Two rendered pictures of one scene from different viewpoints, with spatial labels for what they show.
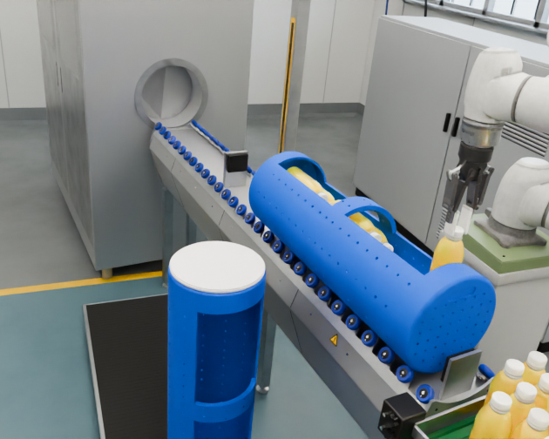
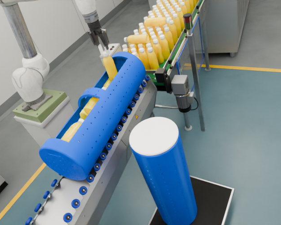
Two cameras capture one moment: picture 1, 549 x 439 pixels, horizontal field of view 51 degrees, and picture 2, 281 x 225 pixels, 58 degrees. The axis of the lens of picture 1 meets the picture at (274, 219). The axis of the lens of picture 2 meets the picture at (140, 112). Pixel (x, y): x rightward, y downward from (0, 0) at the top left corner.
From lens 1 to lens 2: 2.14 m
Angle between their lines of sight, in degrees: 90
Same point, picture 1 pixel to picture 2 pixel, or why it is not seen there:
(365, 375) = (144, 102)
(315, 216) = (107, 103)
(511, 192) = (34, 82)
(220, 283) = (164, 121)
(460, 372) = not seen: hidden behind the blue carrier
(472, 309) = (120, 63)
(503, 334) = not seen: hidden behind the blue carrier
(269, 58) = not seen: outside the picture
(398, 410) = (163, 69)
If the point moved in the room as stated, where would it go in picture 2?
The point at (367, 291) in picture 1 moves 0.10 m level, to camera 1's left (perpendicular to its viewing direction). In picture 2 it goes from (134, 79) to (144, 84)
